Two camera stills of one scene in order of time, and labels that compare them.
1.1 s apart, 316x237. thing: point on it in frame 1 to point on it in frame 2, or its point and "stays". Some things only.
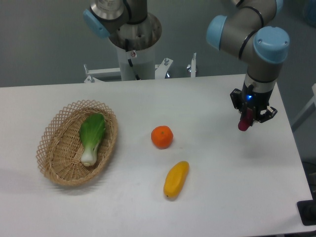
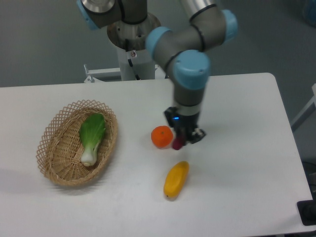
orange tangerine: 162,136 stays
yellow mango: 176,178 stays
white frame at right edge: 307,111 stays
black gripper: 257,101 to 183,124
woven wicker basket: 59,149 stays
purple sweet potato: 246,120 to 177,143
